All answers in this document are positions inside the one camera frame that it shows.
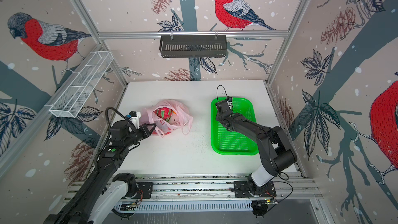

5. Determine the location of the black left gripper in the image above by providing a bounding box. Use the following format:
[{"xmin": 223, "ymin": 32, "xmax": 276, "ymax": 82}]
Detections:
[{"xmin": 124, "ymin": 122, "xmax": 157, "ymax": 147}]

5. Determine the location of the red dragon fruit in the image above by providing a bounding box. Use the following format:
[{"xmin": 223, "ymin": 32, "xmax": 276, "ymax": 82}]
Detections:
[{"xmin": 154, "ymin": 107, "xmax": 175, "ymax": 122}]

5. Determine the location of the pink plastic bag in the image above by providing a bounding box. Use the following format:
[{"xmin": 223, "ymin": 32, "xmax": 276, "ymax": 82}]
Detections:
[{"xmin": 140, "ymin": 100, "xmax": 193, "ymax": 138}]

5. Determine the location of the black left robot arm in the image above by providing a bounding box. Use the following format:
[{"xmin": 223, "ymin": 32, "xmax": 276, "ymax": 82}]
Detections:
[{"xmin": 44, "ymin": 120, "xmax": 156, "ymax": 224}]

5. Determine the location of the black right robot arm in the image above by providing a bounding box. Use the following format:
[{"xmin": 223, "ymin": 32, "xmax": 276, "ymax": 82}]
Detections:
[{"xmin": 215, "ymin": 97, "xmax": 297, "ymax": 197}]

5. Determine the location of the green plastic basket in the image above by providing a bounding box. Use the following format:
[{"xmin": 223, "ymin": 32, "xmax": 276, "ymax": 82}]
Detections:
[{"xmin": 210, "ymin": 97, "xmax": 259, "ymax": 156}]

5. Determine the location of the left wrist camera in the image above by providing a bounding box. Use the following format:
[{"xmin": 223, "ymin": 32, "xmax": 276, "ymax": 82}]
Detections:
[{"xmin": 126, "ymin": 112, "xmax": 141, "ymax": 129}]

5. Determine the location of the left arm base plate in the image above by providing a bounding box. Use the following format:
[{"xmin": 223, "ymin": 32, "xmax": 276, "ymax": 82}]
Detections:
[{"xmin": 133, "ymin": 182, "xmax": 153, "ymax": 200}]

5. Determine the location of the white wire mesh shelf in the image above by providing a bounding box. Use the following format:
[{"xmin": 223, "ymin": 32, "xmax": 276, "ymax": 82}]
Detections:
[{"xmin": 49, "ymin": 51, "xmax": 114, "ymax": 118}]

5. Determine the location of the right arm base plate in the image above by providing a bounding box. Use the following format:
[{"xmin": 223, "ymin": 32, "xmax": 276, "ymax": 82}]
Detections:
[{"xmin": 231, "ymin": 181, "xmax": 277, "ymax": 198}]

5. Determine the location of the black hanging wall basket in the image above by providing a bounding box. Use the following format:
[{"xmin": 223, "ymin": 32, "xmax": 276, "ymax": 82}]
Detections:
[{"xmin": 159, "ymin": 35, "xmax": 228, "ymax": 58}]

